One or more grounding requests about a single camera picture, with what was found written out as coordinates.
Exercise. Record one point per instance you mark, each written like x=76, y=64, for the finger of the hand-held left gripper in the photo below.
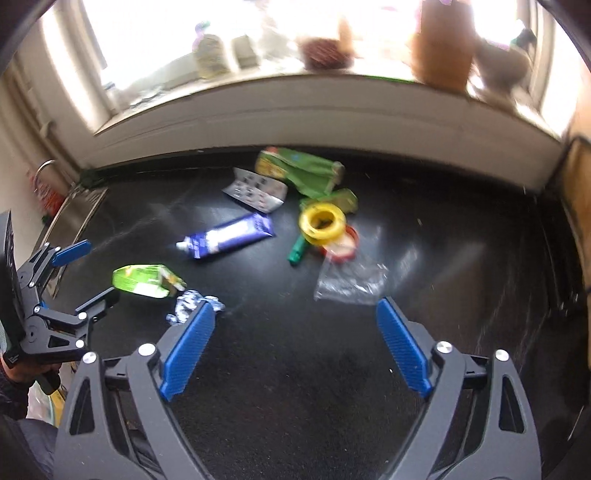
x=71, y=251
x=104, y=300

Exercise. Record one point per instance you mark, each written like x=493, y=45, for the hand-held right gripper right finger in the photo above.
x=401, y=346

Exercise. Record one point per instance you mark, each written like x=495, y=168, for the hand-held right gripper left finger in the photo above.
x=187, y=350

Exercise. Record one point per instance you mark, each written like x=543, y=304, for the light green snack packet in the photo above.
x=138, y=279

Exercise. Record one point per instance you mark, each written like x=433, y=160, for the silver foil wrapper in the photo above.
x=189, y=302

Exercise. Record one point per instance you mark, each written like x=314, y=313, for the translucent plastic bag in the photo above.
x=46, y=406

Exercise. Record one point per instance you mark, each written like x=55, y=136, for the green cardboard carton piece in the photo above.
x=344, y=198

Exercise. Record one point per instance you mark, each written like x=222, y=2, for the large green paper bag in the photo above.
x=309, y=173

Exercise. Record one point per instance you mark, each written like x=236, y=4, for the person's left hand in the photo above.
x=14, y=374

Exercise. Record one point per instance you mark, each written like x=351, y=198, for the steel sink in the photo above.
x=78, y=207

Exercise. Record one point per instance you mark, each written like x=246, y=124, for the red printed packet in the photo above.
x=48, y=198

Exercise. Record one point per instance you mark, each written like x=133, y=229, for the dark green scrub pad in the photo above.
x=92, y=177

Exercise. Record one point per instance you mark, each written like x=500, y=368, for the clear crumpled plastic wrapper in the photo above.
x=346, y=286

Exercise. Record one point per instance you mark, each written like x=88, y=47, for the curved metal faucet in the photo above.
x=44, y=165

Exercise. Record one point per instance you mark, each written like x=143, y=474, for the red rimmed white lid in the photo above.
x=344, y=249

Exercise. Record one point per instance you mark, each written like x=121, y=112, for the blue and white tube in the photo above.
x=231, y=235

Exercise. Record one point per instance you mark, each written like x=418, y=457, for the green marker pen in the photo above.
x=296, y=254

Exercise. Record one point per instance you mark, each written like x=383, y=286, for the yellow tape roll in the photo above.
x=307, y=230

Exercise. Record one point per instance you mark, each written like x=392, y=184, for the person's dark clothing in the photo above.
x=25, y=450

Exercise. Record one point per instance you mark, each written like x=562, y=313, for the silver blister pack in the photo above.
x=254, y=189

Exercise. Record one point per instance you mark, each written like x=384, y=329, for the glass jar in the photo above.
x=211, y=57

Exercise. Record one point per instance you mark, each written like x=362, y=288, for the grey block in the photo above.
x=244, y=53

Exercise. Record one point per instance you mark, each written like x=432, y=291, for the beige ceramic figure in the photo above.
x=501, y=69

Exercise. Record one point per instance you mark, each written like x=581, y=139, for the orange vase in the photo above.
x=443, y=50

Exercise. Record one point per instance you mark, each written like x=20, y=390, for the brown woven basket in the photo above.
x=325, y=53

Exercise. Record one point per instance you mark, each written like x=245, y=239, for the white wall pipe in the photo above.
x=27, y=115

